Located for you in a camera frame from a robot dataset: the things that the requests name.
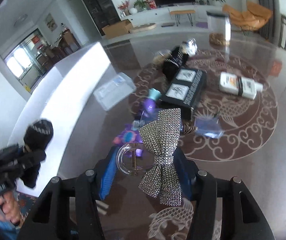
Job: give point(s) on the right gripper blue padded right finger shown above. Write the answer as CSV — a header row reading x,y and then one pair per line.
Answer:
x,y
242,217

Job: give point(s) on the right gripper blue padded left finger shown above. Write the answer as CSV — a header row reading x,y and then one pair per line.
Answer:
x,y
67,209

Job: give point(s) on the rhinestone bow hair claw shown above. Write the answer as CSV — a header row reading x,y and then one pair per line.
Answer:
x,y
159,137

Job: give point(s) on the person's left hand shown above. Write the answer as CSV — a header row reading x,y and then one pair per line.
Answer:
x,y
9,209

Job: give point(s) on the black beaded hair clip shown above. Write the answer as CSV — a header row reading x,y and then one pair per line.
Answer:
x,y
37,137

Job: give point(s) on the rimless glasses with brown tie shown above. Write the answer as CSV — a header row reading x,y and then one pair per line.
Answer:
x,y
206,126

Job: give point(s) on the purple octopus toy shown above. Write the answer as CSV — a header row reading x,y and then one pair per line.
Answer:
x,y
127,136

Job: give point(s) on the white lotion bottle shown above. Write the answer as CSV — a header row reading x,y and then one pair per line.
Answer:
x,y
239,86

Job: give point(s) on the clear plastic storage box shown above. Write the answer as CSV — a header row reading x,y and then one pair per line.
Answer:
x,y
115,90

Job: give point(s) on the black rectangular box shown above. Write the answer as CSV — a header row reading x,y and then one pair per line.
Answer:
x,y
185,91

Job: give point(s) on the purple mermaid tail toy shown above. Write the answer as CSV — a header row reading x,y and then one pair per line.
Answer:
x,y
149,108

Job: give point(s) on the black studded hair accessory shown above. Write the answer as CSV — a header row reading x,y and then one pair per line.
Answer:
x,y
174,62

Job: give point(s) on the clear plastic jar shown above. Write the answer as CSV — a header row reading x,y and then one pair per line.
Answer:
x,y
219,26

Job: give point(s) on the cardboard box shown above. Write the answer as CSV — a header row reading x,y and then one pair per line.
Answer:
x,y
117,29

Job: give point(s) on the orange lounge chair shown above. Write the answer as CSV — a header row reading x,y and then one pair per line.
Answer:
x,y
254,18

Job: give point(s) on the black bookshelf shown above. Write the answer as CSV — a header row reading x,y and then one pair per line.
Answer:
x,y
102,12

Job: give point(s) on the small wooden bench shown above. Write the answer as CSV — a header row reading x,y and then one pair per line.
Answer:
x,y
178,13

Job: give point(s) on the white tv cabinet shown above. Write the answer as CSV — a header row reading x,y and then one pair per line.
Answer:
x,y
162,15

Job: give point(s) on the red flower vase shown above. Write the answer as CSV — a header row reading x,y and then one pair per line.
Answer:
x,y
124,8

